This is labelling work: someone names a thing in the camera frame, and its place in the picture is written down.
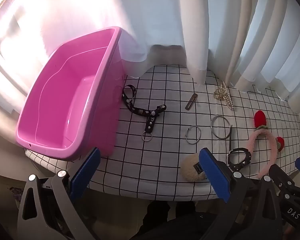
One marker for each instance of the thin black stick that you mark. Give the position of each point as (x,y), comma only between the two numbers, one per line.
(230,137)

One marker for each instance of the person's dark pants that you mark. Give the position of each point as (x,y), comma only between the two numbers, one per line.
(170,225)

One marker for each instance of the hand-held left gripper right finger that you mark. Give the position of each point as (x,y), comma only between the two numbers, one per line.
(215,177)

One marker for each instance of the pearl hair claw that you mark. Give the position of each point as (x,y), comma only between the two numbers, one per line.
(221,93)

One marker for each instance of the pink fuzzy strawberry headband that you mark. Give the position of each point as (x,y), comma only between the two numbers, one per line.
(258,136)

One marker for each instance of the large silver bangle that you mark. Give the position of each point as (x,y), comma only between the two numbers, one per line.
(220,116)

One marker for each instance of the white black checkered cloth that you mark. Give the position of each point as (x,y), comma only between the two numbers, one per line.
(165,160)

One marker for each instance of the cream thick curtain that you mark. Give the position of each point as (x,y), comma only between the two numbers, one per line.
(260,42)

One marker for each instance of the brown metal hair clip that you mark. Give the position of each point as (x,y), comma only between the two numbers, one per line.
(190,102)

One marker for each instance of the cream fluffy hair clip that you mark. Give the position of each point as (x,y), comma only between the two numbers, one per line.
(190,167)

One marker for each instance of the pink plastic bin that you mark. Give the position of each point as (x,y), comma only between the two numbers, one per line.
(65,92)

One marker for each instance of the white sheer curtain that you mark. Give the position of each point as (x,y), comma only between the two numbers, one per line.
(90,17)

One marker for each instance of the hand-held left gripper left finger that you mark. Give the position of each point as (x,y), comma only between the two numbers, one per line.
(86,172)

